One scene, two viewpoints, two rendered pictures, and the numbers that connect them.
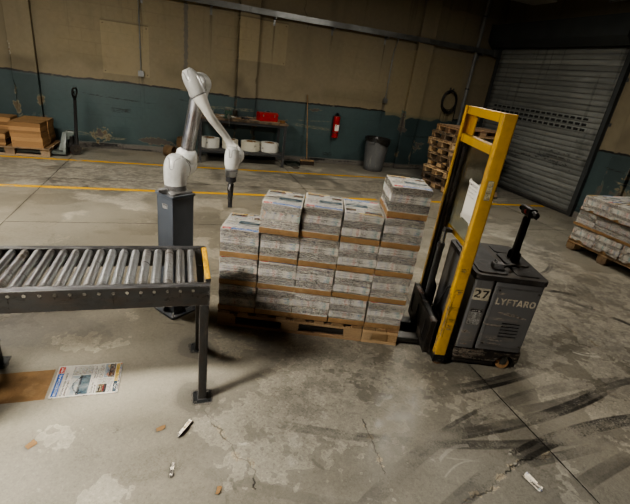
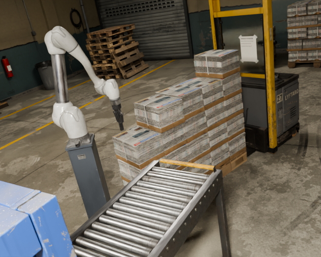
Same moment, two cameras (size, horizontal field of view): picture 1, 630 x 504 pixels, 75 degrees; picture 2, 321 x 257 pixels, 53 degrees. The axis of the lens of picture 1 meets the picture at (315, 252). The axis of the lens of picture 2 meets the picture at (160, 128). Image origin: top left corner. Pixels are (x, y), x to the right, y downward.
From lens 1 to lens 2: 199 cm
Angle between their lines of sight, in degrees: 32
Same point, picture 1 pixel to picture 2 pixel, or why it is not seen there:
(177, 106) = not seen: outside the picture
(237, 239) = (148, 148)
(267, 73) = not seen: outside the picture
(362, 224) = (212, 91)
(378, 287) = (231, 128)
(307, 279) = (196, 149)
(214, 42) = not seen: outside the picture
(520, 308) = (294, 96)
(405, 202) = (228, 63)
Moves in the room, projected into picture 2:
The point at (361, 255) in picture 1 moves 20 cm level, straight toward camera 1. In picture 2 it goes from (217, 112) to (231, 117)
